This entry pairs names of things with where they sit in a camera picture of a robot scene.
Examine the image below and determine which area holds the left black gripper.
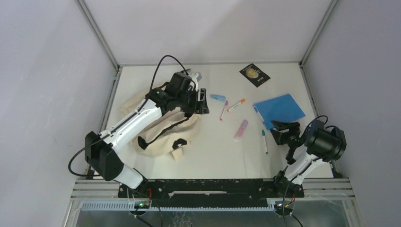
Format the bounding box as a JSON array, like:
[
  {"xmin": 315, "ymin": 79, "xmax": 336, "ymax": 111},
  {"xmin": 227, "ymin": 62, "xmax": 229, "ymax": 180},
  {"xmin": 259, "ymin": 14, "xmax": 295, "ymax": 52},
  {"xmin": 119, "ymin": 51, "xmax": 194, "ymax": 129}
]
[{"xmin": 177, "ymin": 87, "xmax": 209, "ymax": 115}]

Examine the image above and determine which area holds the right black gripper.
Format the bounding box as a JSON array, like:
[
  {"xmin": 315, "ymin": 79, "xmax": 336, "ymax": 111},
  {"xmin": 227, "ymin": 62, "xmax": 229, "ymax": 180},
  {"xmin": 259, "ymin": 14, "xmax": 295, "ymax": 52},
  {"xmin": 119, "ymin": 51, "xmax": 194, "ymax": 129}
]
[{"xmin": 271, "ymin": 118, "xmax": 302, "ymax": 148}]

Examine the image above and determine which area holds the blue notebook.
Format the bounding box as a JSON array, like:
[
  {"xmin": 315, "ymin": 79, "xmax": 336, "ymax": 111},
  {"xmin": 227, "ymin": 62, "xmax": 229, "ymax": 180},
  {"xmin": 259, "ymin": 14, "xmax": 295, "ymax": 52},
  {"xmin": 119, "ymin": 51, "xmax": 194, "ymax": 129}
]
[{"xmin": 253, "ymin": 94, "xmax": 305, "ymax": 130}]

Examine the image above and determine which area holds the beige canvas student bag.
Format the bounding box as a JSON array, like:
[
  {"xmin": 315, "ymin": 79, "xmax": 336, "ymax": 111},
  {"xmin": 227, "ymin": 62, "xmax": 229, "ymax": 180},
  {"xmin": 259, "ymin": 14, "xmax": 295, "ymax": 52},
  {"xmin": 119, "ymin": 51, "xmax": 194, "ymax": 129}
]
[{"xmin": 128, "ymin": 109, "xmax": 201, "ymax": 161}]

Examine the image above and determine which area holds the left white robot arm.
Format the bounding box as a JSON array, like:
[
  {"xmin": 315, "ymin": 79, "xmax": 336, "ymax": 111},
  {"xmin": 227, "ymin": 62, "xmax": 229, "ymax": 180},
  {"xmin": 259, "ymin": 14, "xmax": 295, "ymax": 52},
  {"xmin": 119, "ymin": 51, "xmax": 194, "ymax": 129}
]
[{"xmin": 83, "ymin": 72, "xmax": 209, "ymax": 197}]

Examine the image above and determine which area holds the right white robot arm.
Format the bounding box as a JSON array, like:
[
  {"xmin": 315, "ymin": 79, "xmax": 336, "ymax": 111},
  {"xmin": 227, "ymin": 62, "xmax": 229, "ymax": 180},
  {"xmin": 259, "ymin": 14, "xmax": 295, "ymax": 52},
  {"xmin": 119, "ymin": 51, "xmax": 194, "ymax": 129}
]
[{"xmin": 270, "ymin": 118, "xmax": 347, "ymax": 197}]

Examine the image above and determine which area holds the light blue eraser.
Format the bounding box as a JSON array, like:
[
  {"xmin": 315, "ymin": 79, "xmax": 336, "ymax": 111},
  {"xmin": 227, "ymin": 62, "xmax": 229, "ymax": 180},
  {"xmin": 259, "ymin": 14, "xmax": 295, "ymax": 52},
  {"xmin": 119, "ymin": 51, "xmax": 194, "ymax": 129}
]
[{"xmin": 210, "ymin": 94, "xmax": 226, "ymax": 102}]

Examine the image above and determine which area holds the pink marker pen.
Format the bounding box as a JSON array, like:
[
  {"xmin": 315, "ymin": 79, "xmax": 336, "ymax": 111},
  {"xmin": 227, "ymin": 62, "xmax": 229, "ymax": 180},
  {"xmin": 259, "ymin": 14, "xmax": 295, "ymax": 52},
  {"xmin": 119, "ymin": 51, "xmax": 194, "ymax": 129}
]
[{"xmin": 219, "ymin": 100, "xmax": 228, "ymax": 121}]

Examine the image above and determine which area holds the teal marker pen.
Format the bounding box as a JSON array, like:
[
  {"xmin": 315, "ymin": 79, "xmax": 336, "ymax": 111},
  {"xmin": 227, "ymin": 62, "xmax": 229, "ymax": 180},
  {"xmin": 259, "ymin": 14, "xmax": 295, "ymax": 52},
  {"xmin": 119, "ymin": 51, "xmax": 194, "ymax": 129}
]
[{"xmin": 262, "ymin": 130, "xmax": 269, "ymax": 154}]

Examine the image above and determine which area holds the orange marker pen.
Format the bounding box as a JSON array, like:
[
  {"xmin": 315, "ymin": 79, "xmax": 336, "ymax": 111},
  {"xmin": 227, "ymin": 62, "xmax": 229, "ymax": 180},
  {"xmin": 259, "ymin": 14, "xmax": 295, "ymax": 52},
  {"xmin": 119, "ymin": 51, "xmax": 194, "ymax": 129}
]
[{"xmin": 227, "ymin": 99, "xmax": 245, "ymax": 113}]

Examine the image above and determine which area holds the pink highlighter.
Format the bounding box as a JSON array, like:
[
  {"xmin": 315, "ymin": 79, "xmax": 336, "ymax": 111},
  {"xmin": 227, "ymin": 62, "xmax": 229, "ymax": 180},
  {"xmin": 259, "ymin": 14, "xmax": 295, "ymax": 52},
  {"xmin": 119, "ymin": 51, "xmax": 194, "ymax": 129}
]
[{"xmin": 234, "ymin": 120, "xmax": 249, "ymax": 140}]

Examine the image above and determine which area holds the black booklet with gold emblem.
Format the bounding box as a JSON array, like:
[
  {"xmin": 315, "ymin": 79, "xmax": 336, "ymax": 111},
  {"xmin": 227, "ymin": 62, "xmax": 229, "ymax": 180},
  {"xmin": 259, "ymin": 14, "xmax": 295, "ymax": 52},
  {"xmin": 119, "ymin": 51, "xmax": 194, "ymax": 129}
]
[{"xmin": 239, "ymin": 63, "xmax": 270, "ymax": 87}]

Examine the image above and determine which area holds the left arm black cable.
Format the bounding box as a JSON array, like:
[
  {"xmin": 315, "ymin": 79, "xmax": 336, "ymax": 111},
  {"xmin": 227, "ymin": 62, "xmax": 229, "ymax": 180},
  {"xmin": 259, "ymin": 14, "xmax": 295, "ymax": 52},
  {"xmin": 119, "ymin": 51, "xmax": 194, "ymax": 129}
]
[{"xmin": 68, "ymin": 54, "xmax": 190, "ymax": 177}]

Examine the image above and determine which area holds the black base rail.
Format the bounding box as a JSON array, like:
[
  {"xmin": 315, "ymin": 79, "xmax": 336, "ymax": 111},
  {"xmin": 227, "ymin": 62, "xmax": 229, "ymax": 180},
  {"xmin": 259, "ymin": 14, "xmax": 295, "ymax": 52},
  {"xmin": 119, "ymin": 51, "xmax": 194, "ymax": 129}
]
[{"xmin": 117, "ymin": 178, "xmax": 305, "ymax": 209}]

